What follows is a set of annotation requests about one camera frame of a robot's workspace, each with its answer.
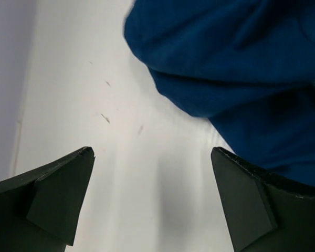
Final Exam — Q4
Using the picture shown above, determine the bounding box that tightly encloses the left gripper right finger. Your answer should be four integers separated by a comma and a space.
211, 147, 315, 252

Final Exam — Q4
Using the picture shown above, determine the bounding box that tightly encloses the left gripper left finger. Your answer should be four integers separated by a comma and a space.
0, 146, 95, 252

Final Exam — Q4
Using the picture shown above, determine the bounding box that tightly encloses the blue t shirt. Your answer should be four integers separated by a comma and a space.
124, 1, 315, 186

